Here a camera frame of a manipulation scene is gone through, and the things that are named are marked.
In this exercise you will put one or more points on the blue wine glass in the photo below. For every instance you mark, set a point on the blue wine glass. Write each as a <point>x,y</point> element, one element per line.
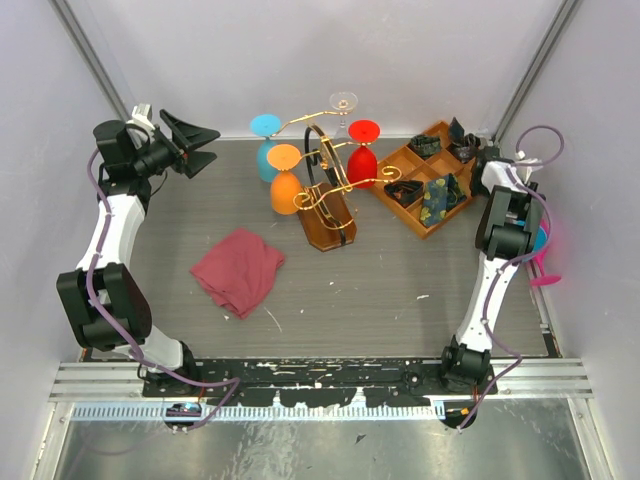
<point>265,126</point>
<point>537,240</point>

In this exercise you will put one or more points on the dark red cloth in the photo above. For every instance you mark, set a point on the dark red cloth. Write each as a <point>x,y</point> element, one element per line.
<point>239,271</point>

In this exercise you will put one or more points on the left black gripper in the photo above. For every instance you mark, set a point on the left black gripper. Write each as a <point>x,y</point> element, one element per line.
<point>186,136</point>

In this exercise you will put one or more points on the black rolled tie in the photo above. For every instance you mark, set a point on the black rolled tie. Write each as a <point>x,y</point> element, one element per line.
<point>404,192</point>

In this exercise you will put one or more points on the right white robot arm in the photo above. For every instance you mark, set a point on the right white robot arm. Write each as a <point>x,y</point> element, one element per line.
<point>506,236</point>

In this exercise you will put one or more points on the red wine glass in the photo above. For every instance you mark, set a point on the red wine glass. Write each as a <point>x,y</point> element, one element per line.
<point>362,163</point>

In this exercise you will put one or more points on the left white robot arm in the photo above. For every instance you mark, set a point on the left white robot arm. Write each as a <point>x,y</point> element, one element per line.
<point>105,308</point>

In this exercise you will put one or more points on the wooden compartment tray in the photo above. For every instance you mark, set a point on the wooden compartment tray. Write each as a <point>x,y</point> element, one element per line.
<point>413,167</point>

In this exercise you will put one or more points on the dark green rolled tie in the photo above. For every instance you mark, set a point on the dark green rolled tie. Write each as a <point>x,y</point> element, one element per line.
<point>425,146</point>

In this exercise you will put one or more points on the orange wine glass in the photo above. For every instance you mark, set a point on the orange wine glass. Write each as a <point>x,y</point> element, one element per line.
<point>285,186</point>

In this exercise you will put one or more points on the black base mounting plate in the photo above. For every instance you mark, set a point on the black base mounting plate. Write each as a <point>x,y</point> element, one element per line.
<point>312,382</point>

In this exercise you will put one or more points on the dark patterned rolled tie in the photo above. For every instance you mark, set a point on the dark patterned rolled tie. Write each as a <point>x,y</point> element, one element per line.
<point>463,146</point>

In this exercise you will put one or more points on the pink wine glass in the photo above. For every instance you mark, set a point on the pink wine glass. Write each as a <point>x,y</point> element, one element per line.
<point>543,279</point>

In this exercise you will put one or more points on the clear wine glass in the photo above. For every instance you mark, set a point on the clear wine glass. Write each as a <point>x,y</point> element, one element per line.
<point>343,103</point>

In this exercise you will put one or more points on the gold wire wine glass rack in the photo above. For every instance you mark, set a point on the gold wire wine glass rack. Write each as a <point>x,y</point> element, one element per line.
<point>327,220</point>

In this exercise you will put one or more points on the blue floral folded tie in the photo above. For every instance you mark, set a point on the blue floral folded tie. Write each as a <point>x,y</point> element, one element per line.
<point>440,196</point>

